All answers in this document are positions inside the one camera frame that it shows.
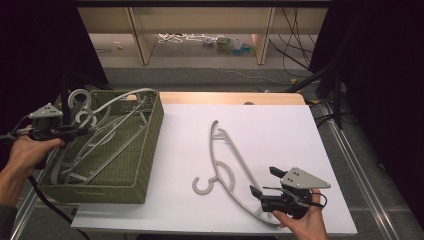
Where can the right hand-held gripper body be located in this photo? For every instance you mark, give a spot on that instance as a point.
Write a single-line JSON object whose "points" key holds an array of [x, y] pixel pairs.
{"points": [[303, 180]]}

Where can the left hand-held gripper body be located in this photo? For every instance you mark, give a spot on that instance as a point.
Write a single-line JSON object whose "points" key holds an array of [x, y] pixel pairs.
{"points": [[46, 111]]}

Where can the grey plastic hanger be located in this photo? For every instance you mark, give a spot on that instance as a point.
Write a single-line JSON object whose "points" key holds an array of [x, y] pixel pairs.
{"points": [[79, 91], [80, 116], [201, 192]]}

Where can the green woven basket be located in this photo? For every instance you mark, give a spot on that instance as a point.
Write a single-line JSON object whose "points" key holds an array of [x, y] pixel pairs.
{"points": [[133, 173]]}

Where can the person's right hand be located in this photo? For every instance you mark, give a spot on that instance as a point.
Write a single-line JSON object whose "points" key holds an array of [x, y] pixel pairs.
{"points": [[306, 226]]}

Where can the person's left hand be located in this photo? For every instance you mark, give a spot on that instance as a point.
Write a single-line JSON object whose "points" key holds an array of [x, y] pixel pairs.
{"points": [[28, 155]]}

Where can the white board cover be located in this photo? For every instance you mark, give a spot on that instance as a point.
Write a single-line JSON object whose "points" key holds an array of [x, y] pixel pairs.
{"points": [[266, 133]]}

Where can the black curtain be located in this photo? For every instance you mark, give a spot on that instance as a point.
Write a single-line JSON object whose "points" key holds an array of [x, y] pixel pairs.
{"points": [[383, 66], [33, 50]]}

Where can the black metal stand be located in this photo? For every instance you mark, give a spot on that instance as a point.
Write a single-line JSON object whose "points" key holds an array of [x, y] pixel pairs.
{"points": [[338, 100]]}

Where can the cyan toy block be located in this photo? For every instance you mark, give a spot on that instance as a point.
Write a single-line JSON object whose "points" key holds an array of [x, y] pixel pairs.
{"points": [[243, 49]]}

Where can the colourful toy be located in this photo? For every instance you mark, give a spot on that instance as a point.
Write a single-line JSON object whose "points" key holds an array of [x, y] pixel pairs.
{"points": [[224, 45]]}

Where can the small grey toy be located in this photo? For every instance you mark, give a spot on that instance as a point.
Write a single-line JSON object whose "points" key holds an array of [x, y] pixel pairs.
{"points": [[208, 42]]}

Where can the beige desk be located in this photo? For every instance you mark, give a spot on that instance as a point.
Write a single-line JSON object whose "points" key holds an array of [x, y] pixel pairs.
{"points": [[200, 20]]}

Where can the aluminium frame rail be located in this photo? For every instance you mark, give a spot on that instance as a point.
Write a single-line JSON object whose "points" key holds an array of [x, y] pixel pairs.
{"points": [[25, 213], [360, 173]]}

